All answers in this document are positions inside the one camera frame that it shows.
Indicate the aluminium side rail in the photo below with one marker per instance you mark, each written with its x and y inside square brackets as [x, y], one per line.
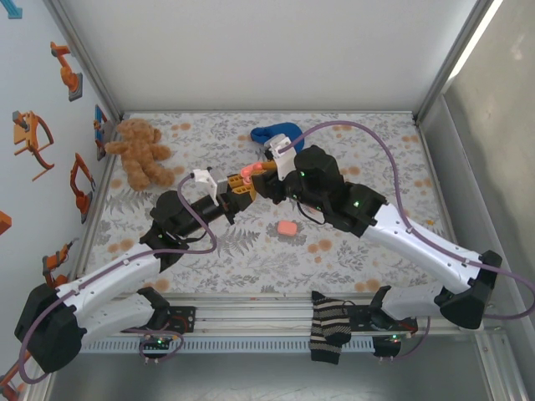
[101, 179]
[505, 384]

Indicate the floral patterned table mat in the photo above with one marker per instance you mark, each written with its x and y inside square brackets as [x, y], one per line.
[234, 138]

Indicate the blue fabric pouch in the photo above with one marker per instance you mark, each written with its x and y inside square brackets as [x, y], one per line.
[263, 134]

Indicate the orange claw wall sticker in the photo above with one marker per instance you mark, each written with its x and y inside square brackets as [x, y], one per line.
[21, 134]

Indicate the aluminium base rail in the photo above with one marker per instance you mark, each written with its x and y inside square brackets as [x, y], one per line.
[251, 313]

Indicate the black beige striped sock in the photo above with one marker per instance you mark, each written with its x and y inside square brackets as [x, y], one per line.
[330, 326]

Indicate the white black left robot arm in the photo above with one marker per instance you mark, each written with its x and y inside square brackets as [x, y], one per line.
[108, 271]

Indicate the blue orange wall sticker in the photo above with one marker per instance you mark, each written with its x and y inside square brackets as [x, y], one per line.
[100, 125]

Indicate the small controller circuit board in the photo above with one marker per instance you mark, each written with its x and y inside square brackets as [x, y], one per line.
[393, 337]
[156, 343]

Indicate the brown teddy bear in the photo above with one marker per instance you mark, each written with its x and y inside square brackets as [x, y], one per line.
[138, 154]

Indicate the aluminium frame post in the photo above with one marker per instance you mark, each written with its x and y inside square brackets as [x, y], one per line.
[85, 54]
[455, 54]

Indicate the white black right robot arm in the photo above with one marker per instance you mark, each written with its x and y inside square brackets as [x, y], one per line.
[418, 242]

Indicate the thin aluminium rear rail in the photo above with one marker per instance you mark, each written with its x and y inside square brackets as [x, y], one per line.
[267, 112]

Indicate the orange block wall sticker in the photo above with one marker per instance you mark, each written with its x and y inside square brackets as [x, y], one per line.
[3, 223]

